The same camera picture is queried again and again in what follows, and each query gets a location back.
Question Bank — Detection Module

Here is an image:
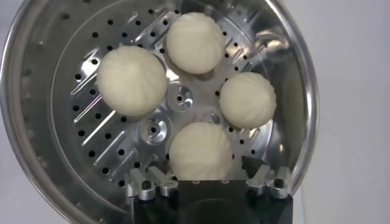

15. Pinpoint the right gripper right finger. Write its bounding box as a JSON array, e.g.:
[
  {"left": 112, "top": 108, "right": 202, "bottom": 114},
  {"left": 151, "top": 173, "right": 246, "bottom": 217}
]
[{"left": 242, "top": 155, "right": 294, "bottom": 200}]

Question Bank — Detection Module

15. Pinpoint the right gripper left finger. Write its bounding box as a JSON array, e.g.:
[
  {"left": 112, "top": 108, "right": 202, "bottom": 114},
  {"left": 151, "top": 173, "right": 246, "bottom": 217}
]
[{"left": 125, "top": 166, "right": 180, "bottom": 202}]

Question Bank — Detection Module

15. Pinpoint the white steamed baozi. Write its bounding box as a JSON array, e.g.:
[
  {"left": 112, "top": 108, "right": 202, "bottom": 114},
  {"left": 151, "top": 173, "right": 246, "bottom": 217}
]
[
  {"left": 218, "top": 72, "right": 277, "bottom": 129},
  {"left": 166, "top": 12, "right": 226, "bottom": 75},
  {"left": 169, "top": 121, "right": 235, "bottom": 181},
  {"left": 96, "top": 45, "right": 168, "bottom": 117}
]

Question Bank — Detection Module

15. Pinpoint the stainless steel steamer basket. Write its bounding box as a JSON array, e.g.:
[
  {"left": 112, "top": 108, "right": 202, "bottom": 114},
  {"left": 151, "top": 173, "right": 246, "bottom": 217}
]
[{"left": 0, "top": 0, "right": 321, "bottom": 224}]

